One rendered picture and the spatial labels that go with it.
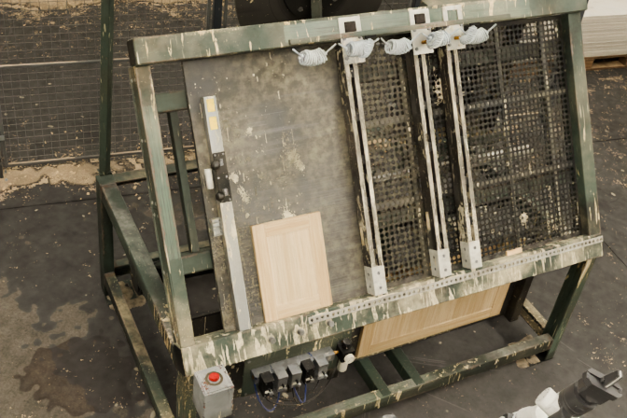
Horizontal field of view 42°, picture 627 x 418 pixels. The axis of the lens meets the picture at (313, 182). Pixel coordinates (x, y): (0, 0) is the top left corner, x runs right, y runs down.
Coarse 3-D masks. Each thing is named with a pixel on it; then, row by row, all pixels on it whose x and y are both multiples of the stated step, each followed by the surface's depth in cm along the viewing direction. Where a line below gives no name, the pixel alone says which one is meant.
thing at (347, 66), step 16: (336, 48) 343; (352, 64) 341; (352, 80) 344; (352, 96) 341; (352, 112) 342; (352, 128) 343; (352, 144) 346; (352, 160) 348; (368, 160) 346; (352, 176) 351; (368, 176) 347; (368, 192) 349; (368, 208) 348; (368, 224) 348; (368, 240) 349; (368, 256) 351; (368, 272) 354; (368, 288) 357; (384, 288) 354
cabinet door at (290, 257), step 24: (312, 216) 342; (264, 240) 334; (288, 240) 339; (312, 240) 343; (264, 264) 334; (288, 264) 339; (312, 264) 344; (264, 288) 335; (288, 288) 340; (312, 288) 345; (264, 312) 336; (288, 312) 340
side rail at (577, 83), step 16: (576, 16) 394; (576, 32) 395; (560, 48) 401; (576, 48) 395; (560, 64) 403; (576, 64) 396; (560, 80) 405; (576, 80) 397; (576, 96) 397; (576, 112) 399; (576, 128) 401; (576, 144) 403; (576, 160) 405; (592, 160) 404; (592, 176) 405; (592, 192) 406; (576, 208) 411; (592, 208) 406; (592, 224) 407
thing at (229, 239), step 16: (208, 96) 318; (208, 112) 318; (208, 128) 318; (208, 144) 321; (224, 208) 323; (224, 224) 323; (224, 240) 326; (240, 272) 328; (240, 288) 328; (240, 304) 328; (240, 320) 329
